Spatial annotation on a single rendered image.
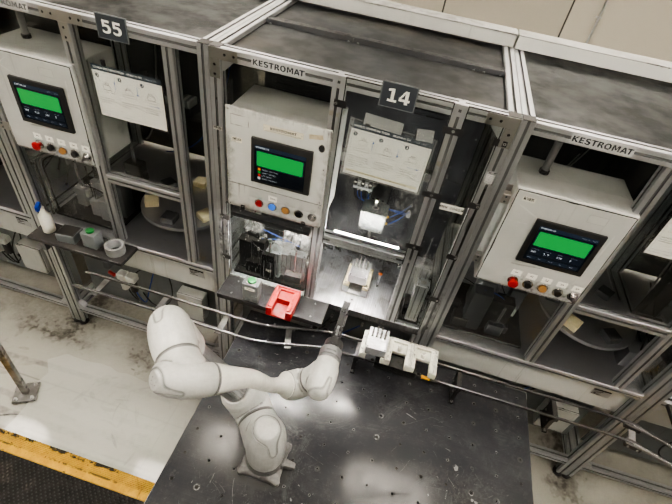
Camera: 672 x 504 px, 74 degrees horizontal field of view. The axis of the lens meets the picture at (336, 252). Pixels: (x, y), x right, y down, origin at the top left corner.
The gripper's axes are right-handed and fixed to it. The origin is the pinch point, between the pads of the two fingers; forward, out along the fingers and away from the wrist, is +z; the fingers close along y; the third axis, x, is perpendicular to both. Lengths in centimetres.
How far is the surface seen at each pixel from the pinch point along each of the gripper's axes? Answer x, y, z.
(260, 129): 48, 64, 20
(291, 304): 26.3, -15.8, 9.2
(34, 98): 147, 54, 18
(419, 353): -38.5, -25.7, 11.1
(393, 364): -27.8, -28.9, 2.9
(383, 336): -19.6, -19.5, 9.7
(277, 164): 40, 53, 18
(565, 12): -111, 61, 380
